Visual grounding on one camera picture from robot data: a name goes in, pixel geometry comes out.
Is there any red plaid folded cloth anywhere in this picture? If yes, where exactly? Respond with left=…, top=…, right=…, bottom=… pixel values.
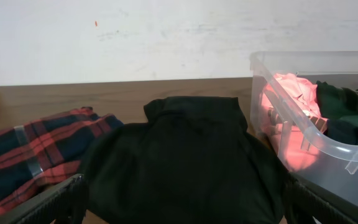
left=0, top=107, right=123, bottom=215

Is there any dark navy garment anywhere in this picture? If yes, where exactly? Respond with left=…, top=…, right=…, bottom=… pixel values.
left=325, top=120, right=358, bottom=145

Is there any pink printed shirt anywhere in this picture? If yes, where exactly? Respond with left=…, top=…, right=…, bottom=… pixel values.
left=260, top=73, right=327, bottom=170

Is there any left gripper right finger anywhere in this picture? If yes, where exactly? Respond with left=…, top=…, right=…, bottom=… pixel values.
left=283, top=173, right=358, bottom=224

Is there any large black folded garment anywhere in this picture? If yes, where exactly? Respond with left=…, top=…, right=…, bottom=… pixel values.
left=79, top=96, right=287, bottom=223

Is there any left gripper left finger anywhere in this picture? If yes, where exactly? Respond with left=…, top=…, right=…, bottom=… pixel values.
left=0, top=174, right=88, bottom=224

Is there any dark green cloth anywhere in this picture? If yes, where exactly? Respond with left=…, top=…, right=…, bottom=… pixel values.
left=316, top=81, right=358, bottom=126

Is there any clear plastic storage bin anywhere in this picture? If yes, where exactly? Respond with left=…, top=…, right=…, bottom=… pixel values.
left=250, top=52, right=358, bottom=207

